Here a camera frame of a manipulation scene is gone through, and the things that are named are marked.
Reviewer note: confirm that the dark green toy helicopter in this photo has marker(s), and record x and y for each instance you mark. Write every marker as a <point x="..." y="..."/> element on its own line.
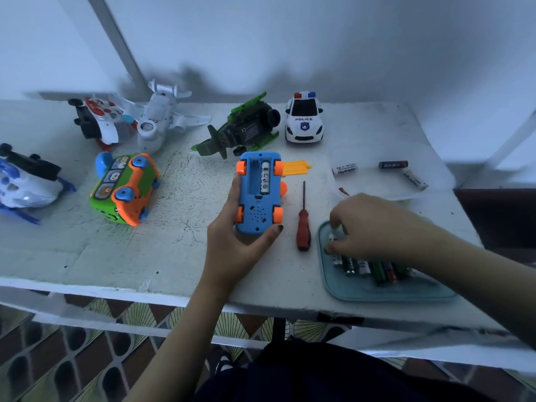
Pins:
<point x="243" y="125"/>

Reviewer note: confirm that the person's right hand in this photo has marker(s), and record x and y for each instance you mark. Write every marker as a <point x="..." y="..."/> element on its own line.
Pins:
<point x="381" y="226"/>

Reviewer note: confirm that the person's dark trousers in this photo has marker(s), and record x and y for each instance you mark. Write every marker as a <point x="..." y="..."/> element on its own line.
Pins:
<point x="335" y="377"/>

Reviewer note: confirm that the white blue toy vehicle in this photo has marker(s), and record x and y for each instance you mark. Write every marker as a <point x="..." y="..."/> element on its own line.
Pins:
<point x="29" y="184"/>

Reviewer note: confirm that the white orange battery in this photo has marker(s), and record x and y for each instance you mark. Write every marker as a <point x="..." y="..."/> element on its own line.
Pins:
<point x="344" y="170"/>

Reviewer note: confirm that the yellow battery cover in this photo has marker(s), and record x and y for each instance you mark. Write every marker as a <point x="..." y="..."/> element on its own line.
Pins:
<point x="297" y="168"/>

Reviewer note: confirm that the person's right forearm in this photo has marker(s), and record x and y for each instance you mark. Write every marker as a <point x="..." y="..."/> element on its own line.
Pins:
<point x="486" y="276"/>

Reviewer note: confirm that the teal container lid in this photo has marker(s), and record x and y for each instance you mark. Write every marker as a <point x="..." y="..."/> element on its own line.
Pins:
<point x="394" y="290"/>

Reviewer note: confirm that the yellow orange toy car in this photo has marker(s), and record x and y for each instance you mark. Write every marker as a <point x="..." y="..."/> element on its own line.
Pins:
<point x="260" y="196"/>

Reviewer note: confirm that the red white toy vehicle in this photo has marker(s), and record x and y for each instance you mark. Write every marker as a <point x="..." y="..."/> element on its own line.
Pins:
<point x="96" y="117"/>

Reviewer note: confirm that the red screwdriver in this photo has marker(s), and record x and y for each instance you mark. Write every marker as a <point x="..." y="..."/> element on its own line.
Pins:
<point x="303" y="230"/>

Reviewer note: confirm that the white grey battery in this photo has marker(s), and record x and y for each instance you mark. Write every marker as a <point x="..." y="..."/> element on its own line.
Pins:
<point x="415" y="180"/>

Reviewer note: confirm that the black white toy car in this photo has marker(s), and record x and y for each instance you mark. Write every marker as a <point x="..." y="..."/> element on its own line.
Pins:
<point x="304" y="121"/>

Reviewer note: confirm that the black red battery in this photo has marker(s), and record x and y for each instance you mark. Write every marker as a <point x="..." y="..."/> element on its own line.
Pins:
<point x="393" y="165"/>

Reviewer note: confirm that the pile of batteries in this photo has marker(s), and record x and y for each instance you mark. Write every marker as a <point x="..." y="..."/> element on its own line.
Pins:
<point x="377" y="270"/>

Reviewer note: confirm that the white toy airplane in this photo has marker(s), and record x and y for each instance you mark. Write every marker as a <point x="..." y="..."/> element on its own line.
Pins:
<point x="159" y="117"/>

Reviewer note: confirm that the clear plastic container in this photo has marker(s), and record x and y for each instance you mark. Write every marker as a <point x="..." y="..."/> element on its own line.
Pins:
<point x="381" y="184"/>

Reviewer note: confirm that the green orange toy car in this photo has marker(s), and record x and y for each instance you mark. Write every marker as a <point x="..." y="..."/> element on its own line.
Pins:
<point x="126" y="188"/>

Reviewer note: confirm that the person's left forearm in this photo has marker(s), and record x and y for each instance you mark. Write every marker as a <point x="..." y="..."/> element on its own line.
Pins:
<point x="176" y="351"/>

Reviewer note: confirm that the person's left hand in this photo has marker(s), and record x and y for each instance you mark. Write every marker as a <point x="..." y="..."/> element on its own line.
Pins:
<point x="234" y="251"/>

